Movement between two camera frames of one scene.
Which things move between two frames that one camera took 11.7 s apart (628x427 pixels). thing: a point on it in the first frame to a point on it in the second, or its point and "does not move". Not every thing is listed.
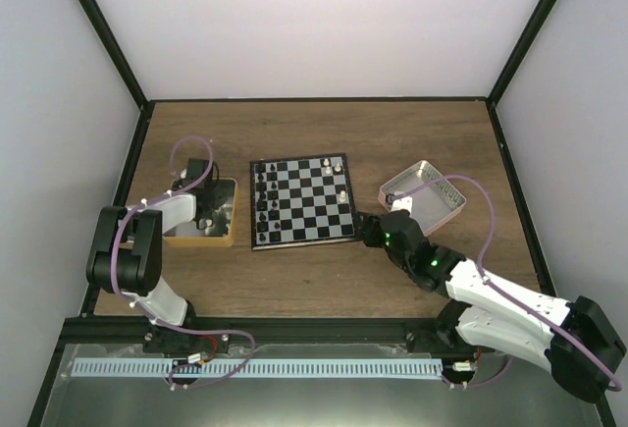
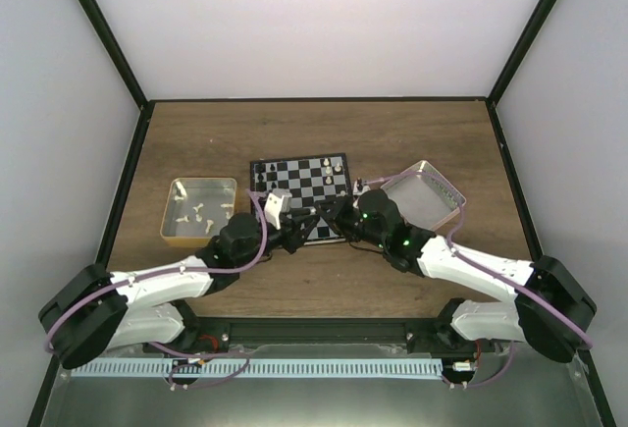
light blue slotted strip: (259, 368) does not move
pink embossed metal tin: (433, 204) does not move
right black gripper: (368, 232) to (340, 207)
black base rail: (205, 338) does not move
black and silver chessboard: (301, 201) does not move
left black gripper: (221, 198) to (292, 228)
